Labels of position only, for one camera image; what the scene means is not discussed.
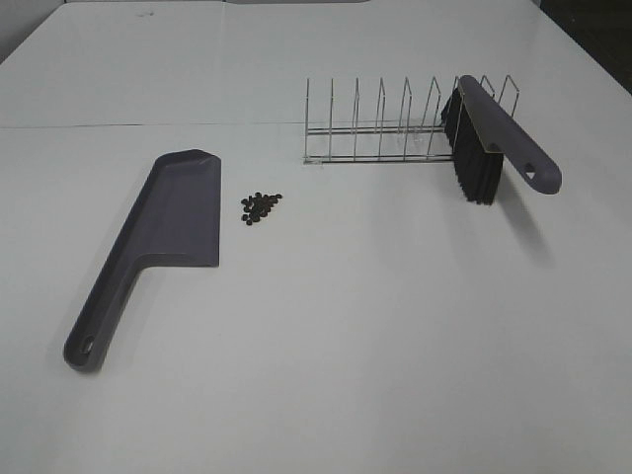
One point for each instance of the grey hand brush black bristles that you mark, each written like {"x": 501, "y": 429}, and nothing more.
{"x": 482, "y": 135}

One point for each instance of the metal wire dish rack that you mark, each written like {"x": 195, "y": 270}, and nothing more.
{"x": 407, "y": 130}

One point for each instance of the pile of coffee beans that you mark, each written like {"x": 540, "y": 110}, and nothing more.
{"x": 258, "y": 206}

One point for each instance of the grey plastic dustpan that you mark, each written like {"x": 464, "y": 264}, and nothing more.
{"x": 174, "y": 222}

